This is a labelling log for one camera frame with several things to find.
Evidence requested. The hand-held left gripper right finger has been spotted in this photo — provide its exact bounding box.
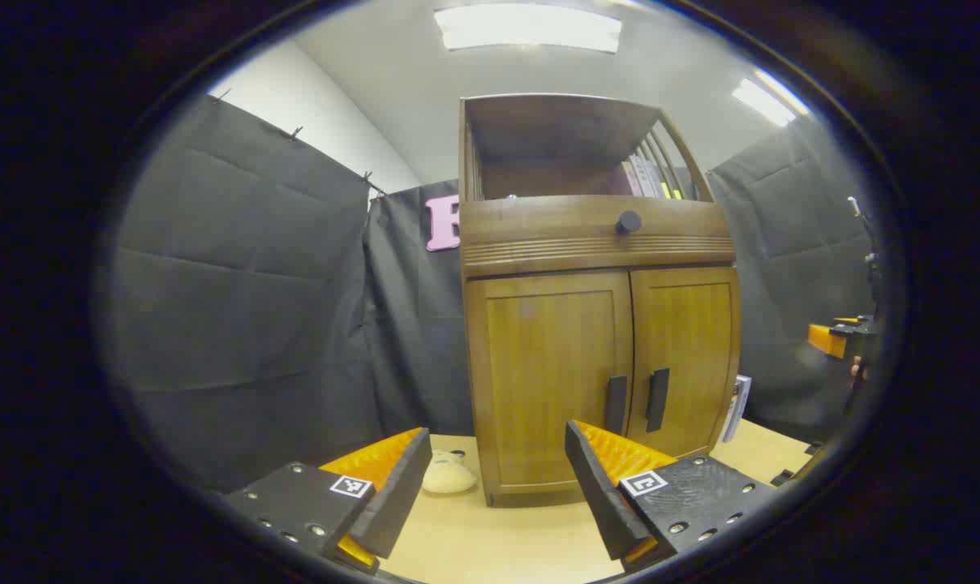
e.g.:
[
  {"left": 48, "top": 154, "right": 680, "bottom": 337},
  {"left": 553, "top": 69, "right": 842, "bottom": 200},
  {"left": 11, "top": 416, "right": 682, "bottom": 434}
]
[{"left": 565, "top": 419, "right": 776, "bottom": 573}]

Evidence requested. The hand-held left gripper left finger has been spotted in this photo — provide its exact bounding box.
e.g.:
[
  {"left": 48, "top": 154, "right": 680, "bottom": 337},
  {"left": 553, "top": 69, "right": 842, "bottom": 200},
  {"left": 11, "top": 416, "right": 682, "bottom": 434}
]
[{"left": 222, "top": 427, "right": 433, "bottom": 577}]

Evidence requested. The black door handle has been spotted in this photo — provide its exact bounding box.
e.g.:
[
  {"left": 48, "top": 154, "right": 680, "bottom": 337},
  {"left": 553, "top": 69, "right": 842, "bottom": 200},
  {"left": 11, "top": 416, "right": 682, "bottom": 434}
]
[
  {"left": 646, "top": 368, "right": 671, "bottom": 433},
  {"left": 605, "top": 375, "right": 629, "bottom": 436}
]

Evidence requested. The wooden shoe cabinet door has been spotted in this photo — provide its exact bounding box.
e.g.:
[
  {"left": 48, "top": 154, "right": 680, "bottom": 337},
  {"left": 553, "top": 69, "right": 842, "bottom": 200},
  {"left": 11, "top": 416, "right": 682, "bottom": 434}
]
[
  {"left": 626, "top": 266, "right": 741, "bottom": 459},
  {"left": 466, "top": 270, "right": 635, "bottom": 496}
]

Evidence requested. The wooden shoe cabinet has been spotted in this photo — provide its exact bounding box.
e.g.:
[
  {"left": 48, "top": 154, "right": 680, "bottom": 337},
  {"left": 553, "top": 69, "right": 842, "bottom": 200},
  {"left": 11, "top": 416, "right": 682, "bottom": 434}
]
[{"left": 458, "top": 93, "right": 742, "bottom": 508}]

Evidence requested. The cream soft round object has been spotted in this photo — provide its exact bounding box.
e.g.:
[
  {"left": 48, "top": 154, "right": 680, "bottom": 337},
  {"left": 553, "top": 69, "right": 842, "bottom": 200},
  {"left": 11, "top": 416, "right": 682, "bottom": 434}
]
[{"left": 422, "top": 451, "right": 478, "bottom": 494}]

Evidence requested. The thin dark pole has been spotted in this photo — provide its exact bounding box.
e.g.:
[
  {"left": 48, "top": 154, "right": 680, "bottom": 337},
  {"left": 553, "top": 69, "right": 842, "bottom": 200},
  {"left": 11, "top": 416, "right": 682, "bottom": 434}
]
[{"left": 847, "top": 195, "right": 882, "bottom": 317}]

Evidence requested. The blue and white book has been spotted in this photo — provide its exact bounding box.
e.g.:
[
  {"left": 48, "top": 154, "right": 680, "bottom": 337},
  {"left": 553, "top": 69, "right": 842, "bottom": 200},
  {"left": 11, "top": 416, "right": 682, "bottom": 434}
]
[{"left": 733, "top": 375, "right": 753, "bottom": 439}]

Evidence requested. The grey spine book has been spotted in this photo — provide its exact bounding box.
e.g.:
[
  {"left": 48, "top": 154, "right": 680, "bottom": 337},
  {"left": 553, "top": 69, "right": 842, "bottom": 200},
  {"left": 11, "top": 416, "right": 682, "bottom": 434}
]
[{"left": 721, "top": 385, "right": 741, "bottom": 443}]

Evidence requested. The long ceiling light panel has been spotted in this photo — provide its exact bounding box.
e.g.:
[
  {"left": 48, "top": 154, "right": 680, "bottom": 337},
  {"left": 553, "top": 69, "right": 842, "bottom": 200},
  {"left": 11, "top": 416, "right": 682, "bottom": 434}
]
[
  {"left": 433, "top": 4, "right": 623, "bottom": 55},
  {"left": 732, "top": 69, "right": 811, "bottom": 128}
]

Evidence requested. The white upright book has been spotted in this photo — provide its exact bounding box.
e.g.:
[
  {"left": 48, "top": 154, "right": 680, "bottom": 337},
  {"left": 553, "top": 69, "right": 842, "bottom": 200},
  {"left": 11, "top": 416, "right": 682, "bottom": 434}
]
[{"left": 630, "top": 154, "right": 658, "bottom": 198}]

